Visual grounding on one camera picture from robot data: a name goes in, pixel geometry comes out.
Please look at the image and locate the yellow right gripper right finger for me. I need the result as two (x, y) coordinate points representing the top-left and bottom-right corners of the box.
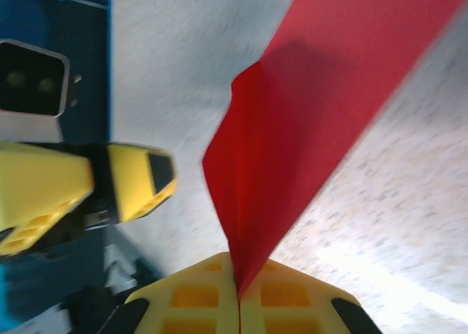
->
(239, 257), (382, 334)

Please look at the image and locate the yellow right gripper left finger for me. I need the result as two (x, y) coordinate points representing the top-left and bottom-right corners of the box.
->
(98, 251), (241, 334)

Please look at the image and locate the red paper sheet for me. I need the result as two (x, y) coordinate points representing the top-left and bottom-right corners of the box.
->
(202, 0), (468, 302)

